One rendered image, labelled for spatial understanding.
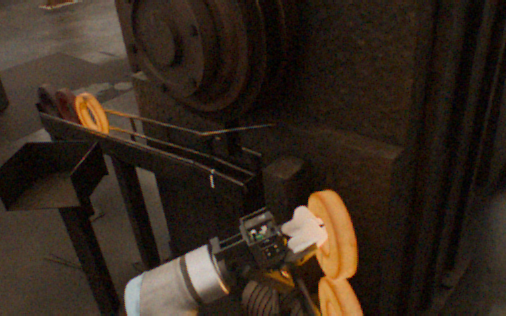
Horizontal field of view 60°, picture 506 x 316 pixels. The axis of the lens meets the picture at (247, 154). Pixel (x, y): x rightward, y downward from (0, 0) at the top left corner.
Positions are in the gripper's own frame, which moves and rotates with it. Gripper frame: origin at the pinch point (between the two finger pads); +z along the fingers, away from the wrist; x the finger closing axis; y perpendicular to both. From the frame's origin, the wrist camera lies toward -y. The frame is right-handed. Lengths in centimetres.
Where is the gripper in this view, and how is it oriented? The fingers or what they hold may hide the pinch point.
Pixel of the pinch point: (329, 226)
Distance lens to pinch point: 78.8
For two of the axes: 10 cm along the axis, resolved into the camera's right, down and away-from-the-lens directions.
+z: 9.1, -4.2, -0.1
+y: -3.5, -7.6, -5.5
